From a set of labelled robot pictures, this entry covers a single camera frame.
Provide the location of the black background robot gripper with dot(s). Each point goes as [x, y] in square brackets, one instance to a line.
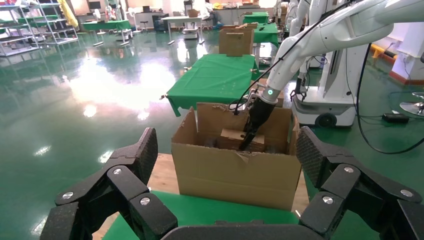
[298, 93]

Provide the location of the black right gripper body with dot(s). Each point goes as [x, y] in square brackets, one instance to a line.
[260, 114]

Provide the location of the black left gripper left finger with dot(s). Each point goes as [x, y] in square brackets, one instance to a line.
[132, 165]

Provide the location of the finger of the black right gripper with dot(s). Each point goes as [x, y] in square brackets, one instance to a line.
[248, 139]

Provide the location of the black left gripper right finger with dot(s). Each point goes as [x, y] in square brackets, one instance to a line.
[331, 165]

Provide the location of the small cardboard box with hole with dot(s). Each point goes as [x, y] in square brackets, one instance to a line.
[232, 139]

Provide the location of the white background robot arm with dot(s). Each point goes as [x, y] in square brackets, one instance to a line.
[298, 16]

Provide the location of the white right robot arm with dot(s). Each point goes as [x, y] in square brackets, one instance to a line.
[331, 30]

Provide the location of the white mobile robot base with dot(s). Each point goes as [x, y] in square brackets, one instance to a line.
[190, 33]
[123, 34]

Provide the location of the flat brown cardboard box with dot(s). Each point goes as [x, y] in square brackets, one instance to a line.
[263, 82]

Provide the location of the large open cardboard carton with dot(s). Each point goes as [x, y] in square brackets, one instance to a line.
[198, 172]

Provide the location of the tall brown cardboard box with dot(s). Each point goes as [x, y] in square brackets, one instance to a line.
[235, 41]

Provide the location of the white wheeled background robot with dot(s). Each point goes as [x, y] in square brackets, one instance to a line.
[341, 86]

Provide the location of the silver metal binder clip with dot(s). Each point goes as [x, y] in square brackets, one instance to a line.
[162, 97]
[254, 70]
[188, 68]

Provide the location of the green tablecloth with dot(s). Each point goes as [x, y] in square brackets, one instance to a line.
[195, 212]
[205, 79]
[265, 33]
[255, 17]

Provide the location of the black power adapter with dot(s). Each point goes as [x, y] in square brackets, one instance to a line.
[395, 118]

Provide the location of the chrome stool base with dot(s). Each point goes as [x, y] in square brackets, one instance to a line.
[412, 106]

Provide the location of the seated person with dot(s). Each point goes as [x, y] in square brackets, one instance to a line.
[212, 16]

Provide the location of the white pillar with red base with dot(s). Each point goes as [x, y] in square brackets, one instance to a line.
[409, 63]

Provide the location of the white table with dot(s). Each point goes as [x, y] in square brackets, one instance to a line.
[182, 19]

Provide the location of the black bar stool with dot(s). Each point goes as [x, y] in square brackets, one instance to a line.
[143, 24]

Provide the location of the green covered table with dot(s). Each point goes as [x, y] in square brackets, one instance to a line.
[106, 24]

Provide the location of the white metal shelf rack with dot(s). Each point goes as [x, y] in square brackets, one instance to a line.
[54, 31]
[13, 39]

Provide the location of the yellow hanging cloth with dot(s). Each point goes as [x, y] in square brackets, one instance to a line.
[68, 13]

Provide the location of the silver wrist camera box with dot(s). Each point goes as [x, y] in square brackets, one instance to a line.
[253, 95]

